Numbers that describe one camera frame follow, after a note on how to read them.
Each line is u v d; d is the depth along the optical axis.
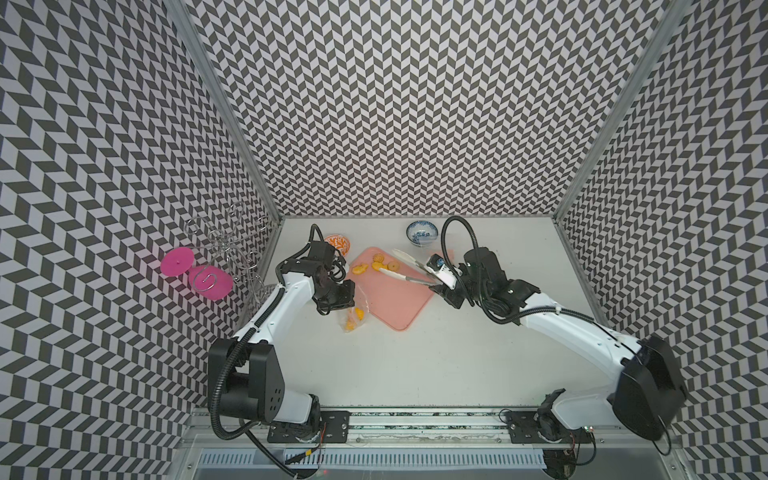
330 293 0.75
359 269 1.02
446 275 0.71
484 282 0.61
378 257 1.05
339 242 1.08
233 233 0.95
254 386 0.42
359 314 0.88
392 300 0.93
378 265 1.03
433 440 0.73
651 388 0.41
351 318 0.84
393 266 1.03
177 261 0.67
